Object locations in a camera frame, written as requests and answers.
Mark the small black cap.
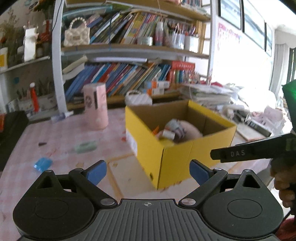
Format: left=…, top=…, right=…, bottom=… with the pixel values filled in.
left=38, top=142, right=47, bottom=147

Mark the yellow cardboard box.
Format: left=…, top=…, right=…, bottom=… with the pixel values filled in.
left=125, top=100, right=237, bottom=189

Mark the pink plush toy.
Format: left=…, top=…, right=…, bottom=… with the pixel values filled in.
left=156, top=120, right=203, bottom=144

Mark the person right hand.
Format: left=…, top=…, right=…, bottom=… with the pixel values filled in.
left=270, top=158, right=295, bottom=209

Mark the green eraser case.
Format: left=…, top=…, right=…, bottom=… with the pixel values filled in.
left=74, top=141, right=97, bottom=154

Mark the cream quilted pearl handbag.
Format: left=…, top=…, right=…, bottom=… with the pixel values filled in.
left=63, top=17, right=90, bottom=47

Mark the black yamaha piano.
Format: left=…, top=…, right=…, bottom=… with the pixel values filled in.
left=1, top=111, right=29, bottom=172

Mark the pink cylindrical humidifier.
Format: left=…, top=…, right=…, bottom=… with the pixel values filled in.
left=83, top=82, right=108, bottom=130

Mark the white bookshelf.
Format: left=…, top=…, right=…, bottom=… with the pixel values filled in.
left=52, top=1, right=209, bottom=113

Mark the small spray bottle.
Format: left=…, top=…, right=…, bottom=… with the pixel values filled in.
left=51, top=111, right=74, bottom=123

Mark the blue plastic packet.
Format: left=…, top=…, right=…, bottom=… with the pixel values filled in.
left=34, top=158, right=53, bottom=173

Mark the pink checkered tablecloth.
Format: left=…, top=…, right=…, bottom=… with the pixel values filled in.
left=0, top=107, right=271, bottom=241

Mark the stack of papers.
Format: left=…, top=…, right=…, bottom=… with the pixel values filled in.
left=178, top=84, right=239, bottom=108

